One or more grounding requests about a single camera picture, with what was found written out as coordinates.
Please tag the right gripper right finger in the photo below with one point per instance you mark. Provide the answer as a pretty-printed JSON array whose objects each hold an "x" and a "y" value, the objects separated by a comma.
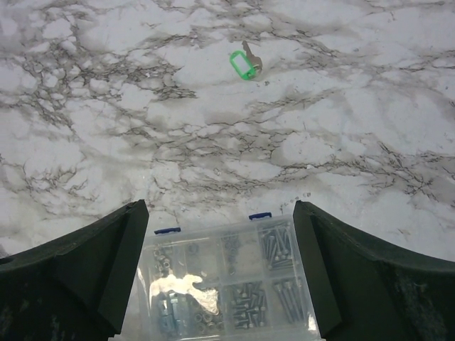
[{"x": 364, "y": 288}]

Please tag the clear plastic screw box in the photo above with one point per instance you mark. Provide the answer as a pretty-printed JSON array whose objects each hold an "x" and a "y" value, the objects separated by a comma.
[{"x": 241, "y": 281}]

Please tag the green tagged key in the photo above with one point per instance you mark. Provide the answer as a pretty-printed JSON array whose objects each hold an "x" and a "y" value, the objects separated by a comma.
[{"x": 247, "y": 65}]

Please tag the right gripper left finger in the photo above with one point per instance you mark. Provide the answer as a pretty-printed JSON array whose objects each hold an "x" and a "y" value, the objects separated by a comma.
[{"x": 75, "y": 287}]

